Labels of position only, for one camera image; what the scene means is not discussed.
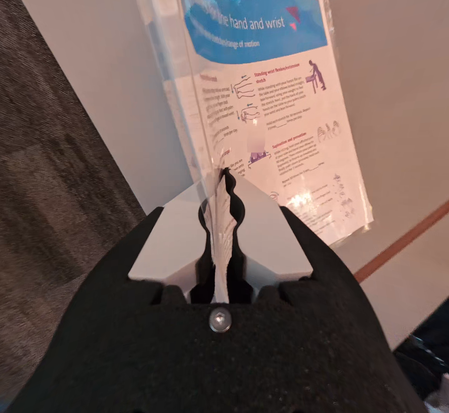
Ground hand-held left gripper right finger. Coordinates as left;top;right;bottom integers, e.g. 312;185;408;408
225;169;314;303

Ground clear sleeve with printed sheet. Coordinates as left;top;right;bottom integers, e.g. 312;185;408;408
136;0;375;303

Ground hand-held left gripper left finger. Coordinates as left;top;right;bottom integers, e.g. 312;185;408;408
128;169;226;303

